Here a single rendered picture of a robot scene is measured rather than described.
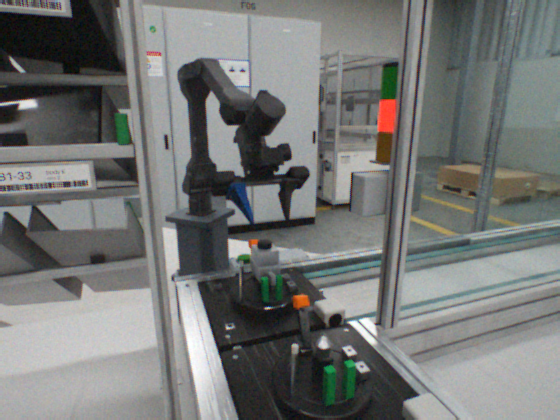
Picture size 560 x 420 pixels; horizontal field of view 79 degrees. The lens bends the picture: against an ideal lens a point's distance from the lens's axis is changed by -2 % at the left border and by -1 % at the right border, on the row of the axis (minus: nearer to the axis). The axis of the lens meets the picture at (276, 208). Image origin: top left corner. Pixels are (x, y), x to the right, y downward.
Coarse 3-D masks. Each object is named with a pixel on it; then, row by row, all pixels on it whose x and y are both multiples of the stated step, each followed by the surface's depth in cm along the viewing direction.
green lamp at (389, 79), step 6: (384, 72) 54; (390, 72) 53; (396, 72) 53; (384, 78) 55; (390, 78) 54; (396, 78) 53; (384, 84) 55; (390, 84) 54; (396, 84) 53; (384, 90) 55; (390, 90) 54; (384, 96) 55; (390, 96) 54
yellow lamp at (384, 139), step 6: (378, 132) 58; (384, 132) 56; (390, 132) 56; (378, 138) 58; (384, 138) 56; (390, 138) 56; (378, 144) 58; (384, 144) 57; (390, 144) 56; (378, 150) 58; (384, 150) 57; (390, 150) 56; (378, 156) 58; (384, 156) 57; (390, 156) 57
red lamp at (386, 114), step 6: (384, 102) 55; (390, 102) 54; (384, 108) 55; (390, 108) 55; (378, 114) 57; (384, 114) 56; (390, 114) 55; (378, 120) 57; (384, 120) 56; (390, 120) 55; (378, 126) 57; (384, 126) 56; (390, 126) 55
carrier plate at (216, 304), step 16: (288, 272) 83; (208, 288) 75; (224, 288) 75; (304, 288) 75; (208, 304) 69; (224, 304) 69; (224, 320) 64; (240, 320) 64; (256, 320) 64; (272, 320) 64; (288, 320) 64; (320, 320) 64; (224, 336) 59; (240, 336) 59; (256, 336) 59; (272, 336) 60; (288, 336) 61
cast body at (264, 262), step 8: (264, 240) 69; (256, 248) 67; (264, 248) 67; (272, 248) 67; (256, 256) 66; (264, 256) 66; (272, 256) 66; (256, 264) 67; (264, 264) 66; (272, 264) 67; (256, 272) 67; (264, 272) 66; (272, 272) 66; (272, 280) 65
